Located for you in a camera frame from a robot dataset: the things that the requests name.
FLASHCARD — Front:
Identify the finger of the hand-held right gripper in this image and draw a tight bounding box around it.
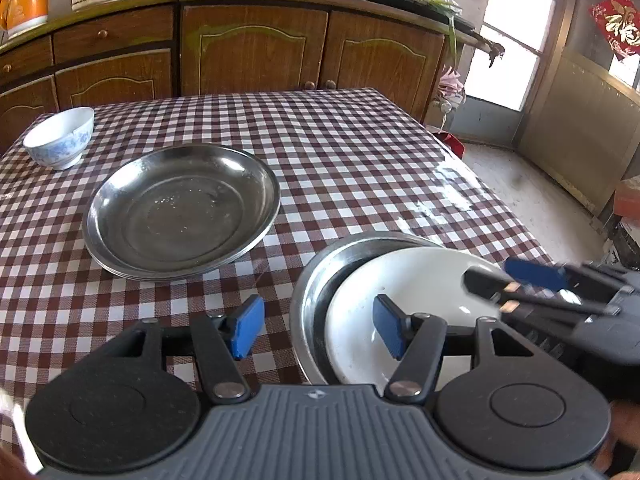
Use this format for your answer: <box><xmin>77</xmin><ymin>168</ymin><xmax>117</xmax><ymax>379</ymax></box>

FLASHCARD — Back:
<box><xmin>464</xmin><ymin>266</ymin><xmax>601</xmax><ymax>317</ymax></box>
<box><xmin>504</xmin><ymin>256</ymin><xmax>626</xmax><ymax>293</ymax></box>

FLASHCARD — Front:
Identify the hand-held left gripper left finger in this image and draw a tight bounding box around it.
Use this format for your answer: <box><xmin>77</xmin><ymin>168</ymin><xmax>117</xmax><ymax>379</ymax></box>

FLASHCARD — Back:
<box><xmin>112</xmin><ymin>294</ymin><xmax>266</xmax><ymax>405</ymax></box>

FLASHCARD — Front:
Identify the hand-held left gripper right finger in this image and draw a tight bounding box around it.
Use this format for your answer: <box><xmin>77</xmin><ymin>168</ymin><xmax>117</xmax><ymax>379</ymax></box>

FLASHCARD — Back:
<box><xmin>372</xmin><ymin>294</ymin><xmax>533</xmax><ymax>405</ymax></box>

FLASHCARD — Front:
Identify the white bowl with green print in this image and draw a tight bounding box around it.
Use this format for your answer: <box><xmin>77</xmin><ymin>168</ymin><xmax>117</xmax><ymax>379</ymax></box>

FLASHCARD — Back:
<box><xmin>325</xmin><ymin>247</ymin><xmax>506</xmax><ymax>386</ymax></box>

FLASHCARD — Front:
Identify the steel bowl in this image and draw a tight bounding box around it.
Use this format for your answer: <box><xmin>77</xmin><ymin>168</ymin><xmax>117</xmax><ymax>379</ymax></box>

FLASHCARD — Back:
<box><xmin>289</xmin><ymin>231</ymin><xmax>501</xmax><ymax>386</ymax></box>

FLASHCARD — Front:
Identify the white bowl with blue pattern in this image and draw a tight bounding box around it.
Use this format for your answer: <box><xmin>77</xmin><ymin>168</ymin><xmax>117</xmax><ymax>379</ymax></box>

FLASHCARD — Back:
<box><xmin>22</xmin><ymin>106</ymin><xmax>95</xmax><ymax>171</ymax></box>

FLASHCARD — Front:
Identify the orange object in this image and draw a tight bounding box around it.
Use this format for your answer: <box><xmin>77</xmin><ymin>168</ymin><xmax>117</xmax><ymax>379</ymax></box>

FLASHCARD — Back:
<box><xmin>612</xmin><ymin>176</ymin><xmax>640</xmax><ymax>222</ymax></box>

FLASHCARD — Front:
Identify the red bag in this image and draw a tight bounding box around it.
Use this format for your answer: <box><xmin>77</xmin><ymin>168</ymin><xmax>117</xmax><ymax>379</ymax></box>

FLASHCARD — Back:
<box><xmin>434</xmin><ymin>130</ymin><xmax>466</xmax><ymax>157</ymax></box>

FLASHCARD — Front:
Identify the grey glazed door leaf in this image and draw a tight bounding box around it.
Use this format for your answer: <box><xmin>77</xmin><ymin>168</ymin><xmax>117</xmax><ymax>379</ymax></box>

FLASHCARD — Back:
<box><xmin>517</xmin><ymin>0</ymin><xmax>640</xmax><ymax>216</ymax></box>
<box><xmin>447</xmin><ymin>0</ymin><xmax>566</xmax><ymax>148</ymax></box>

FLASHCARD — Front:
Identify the brown white checked tablecloth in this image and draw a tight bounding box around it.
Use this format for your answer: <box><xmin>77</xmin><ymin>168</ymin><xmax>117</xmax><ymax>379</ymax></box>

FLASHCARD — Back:
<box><xmin>0</xmin><ymin>88</ymin><xmax>553</xmax><ymax>461</ymax></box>

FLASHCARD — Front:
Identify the pink cloth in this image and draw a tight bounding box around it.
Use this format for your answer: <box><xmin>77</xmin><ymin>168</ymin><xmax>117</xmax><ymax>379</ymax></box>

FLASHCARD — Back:
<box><xmin>437</xmin><ymin>69</ymin><xmax>467</xmax><ymax>106</ymax></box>

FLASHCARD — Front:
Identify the green onion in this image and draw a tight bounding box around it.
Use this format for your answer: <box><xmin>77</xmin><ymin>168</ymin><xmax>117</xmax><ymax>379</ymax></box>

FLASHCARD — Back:
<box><xmin>425</xmin><ymin>0</ymin><xmax>461</xmax><ymax>68</ymax></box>

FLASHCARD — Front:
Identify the red paper door decoration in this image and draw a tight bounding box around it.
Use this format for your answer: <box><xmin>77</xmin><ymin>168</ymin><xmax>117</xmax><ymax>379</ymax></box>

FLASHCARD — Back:
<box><xmin>590</xmin><ymin>0</ymin><xmax>640</xmax><ymax>62</ymax></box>

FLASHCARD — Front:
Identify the double-door wooden cabinet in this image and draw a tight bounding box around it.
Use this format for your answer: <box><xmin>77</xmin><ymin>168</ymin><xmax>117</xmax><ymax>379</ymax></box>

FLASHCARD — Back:
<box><xmin>175</xmin><ymin>0</ymin><xmax>453</xmax><ymax>123</ymax></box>

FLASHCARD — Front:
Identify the wooden cabinet with drawers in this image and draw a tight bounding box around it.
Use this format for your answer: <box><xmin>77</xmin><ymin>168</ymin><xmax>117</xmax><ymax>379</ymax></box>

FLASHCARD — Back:
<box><xmin>0</xmin><ymin>2</ymin><xmax>178</xmax><ymax>153</ymax></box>

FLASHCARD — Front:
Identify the orange electric kettle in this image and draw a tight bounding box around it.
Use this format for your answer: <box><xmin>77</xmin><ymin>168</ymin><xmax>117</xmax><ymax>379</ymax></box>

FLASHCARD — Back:
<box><xmin>0</xmin><ymin>0</ymin><xmax>50</xmax><ymax>40</ymax></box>

